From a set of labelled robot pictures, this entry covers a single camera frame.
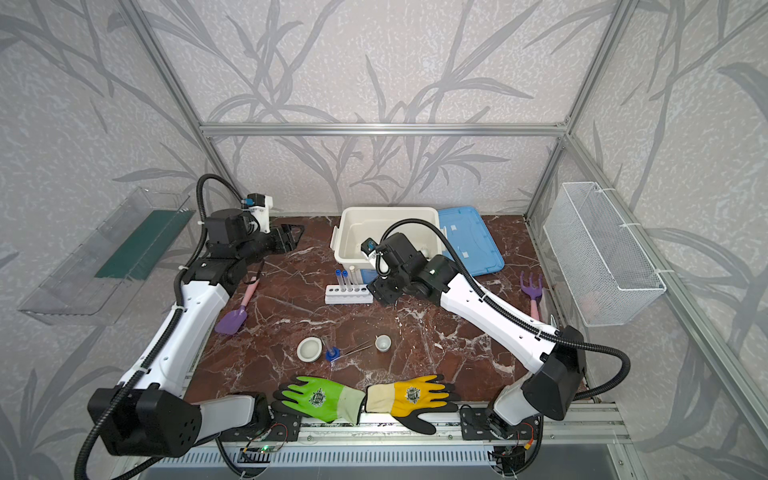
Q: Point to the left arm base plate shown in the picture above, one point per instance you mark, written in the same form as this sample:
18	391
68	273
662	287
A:
283	427

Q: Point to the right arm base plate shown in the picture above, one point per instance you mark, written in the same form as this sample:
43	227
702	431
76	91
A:
480	423

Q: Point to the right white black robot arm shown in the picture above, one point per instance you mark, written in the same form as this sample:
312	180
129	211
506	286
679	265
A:
555	359

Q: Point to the white test tube rack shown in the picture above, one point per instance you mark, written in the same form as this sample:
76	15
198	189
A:
348	295

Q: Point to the green work glove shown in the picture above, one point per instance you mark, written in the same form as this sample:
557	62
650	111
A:
319	398

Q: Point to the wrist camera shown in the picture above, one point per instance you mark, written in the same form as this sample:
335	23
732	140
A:
369	248
256	208

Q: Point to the blue handled metal tweezers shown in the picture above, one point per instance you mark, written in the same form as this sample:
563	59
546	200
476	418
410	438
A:
336	353

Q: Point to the purple rake pink handle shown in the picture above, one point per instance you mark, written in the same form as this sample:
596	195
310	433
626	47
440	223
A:
534	290

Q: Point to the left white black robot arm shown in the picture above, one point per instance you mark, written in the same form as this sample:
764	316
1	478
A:
145	414

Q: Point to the small white crucible cup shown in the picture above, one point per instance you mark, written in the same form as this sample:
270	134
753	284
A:
383	343

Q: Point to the white shallow ceramic dish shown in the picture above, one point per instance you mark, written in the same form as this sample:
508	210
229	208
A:
310	349

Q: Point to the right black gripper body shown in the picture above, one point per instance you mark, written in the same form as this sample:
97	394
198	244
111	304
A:
387	286

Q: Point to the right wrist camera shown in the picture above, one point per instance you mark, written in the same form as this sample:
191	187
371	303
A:
369	248

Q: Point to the white wire mesh basket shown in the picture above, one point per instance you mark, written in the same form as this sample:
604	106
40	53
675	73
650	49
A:
609	275

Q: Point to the yellow work glove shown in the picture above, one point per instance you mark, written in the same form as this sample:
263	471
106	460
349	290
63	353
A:
406	401

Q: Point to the white plastic storage bin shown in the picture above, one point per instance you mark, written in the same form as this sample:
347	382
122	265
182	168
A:
359	223

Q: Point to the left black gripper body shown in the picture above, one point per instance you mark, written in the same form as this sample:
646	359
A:
279	238

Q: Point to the purple scoop pink handle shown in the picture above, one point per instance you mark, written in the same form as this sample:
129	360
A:
231	322

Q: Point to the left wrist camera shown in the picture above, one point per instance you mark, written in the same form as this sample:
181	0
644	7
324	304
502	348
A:
256	208

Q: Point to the clear acrylic wall shelf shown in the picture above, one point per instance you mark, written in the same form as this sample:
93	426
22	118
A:
95	284

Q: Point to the blue plastic bin lid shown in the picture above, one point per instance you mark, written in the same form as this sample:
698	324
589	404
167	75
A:
469	236

